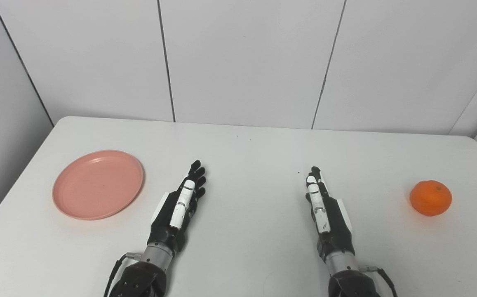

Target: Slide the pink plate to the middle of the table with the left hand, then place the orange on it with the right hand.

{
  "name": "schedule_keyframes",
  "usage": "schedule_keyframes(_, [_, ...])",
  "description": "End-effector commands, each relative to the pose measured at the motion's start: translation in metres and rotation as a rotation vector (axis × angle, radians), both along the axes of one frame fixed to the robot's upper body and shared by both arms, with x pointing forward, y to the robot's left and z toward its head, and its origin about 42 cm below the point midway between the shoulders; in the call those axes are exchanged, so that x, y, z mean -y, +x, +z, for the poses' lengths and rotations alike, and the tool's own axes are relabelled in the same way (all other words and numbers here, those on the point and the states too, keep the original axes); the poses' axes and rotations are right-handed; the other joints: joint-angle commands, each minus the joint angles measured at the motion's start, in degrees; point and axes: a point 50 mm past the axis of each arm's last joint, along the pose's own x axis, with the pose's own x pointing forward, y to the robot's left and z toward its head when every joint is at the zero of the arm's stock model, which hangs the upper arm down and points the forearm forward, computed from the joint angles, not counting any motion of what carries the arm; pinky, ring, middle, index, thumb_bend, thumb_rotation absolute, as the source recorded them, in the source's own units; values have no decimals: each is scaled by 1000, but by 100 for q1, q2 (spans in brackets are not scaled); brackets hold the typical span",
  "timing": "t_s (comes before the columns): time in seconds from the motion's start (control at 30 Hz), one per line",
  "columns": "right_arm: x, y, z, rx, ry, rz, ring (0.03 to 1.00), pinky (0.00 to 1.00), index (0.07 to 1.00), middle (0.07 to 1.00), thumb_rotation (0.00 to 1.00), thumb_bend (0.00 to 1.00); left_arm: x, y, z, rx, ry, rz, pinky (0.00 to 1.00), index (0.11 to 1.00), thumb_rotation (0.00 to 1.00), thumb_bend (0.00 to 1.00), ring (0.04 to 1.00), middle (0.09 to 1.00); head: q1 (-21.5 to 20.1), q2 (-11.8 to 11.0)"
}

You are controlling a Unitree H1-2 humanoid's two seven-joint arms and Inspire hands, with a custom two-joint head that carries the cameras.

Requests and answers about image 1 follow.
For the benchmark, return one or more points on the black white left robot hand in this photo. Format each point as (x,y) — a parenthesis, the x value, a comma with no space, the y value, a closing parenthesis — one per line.
(168,225)

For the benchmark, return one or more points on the pink round plate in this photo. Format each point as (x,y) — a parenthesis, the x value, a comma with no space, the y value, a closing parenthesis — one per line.
(98,185)

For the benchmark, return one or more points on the orange fruit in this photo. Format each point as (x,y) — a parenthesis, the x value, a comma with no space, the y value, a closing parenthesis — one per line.
(431,198)

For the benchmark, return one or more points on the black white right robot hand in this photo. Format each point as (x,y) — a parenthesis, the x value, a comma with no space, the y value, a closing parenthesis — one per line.
(335,229)

